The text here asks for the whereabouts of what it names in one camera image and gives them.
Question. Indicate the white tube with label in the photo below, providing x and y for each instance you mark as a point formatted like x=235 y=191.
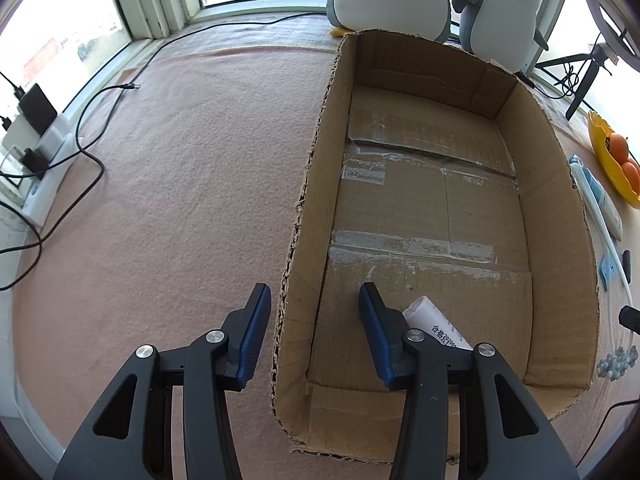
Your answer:
x=425 y=316

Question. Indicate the small grey penguin plush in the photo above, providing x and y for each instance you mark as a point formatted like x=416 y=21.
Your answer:
x=500 y=20

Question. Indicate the black plug adapter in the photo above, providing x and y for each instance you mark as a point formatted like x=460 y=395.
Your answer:
x=32 y=160

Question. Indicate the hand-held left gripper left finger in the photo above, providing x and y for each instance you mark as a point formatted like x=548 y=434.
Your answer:
x=255 y=330

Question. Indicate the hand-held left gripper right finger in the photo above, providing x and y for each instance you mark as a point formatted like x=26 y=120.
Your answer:
x=374 y=330

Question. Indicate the small blue flat card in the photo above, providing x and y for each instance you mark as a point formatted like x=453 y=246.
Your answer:
x=607 y=271

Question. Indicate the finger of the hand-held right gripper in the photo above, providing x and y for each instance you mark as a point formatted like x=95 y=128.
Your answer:
x=630 y=317

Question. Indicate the yellow fruit plate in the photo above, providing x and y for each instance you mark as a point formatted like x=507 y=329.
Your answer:
x=607 y=167

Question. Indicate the cardboard box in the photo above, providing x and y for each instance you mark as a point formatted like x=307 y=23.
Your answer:
x=425 y=200

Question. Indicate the pink blanket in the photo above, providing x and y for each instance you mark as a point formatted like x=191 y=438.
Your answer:
x=190 y=210

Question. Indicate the orange fruit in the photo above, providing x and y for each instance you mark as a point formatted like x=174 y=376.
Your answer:
x=618 y=145
x=631 y=174

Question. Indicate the white ball-head massage hammer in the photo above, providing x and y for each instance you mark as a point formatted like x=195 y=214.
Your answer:
x=614 y=362

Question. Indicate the white power strip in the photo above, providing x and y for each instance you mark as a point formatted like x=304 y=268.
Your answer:
x=50 y=170

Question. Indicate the black tripod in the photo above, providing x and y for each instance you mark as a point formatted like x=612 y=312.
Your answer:
x=582 y=87

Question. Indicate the blue and white tube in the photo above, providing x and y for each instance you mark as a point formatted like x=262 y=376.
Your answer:
x=607 y=210

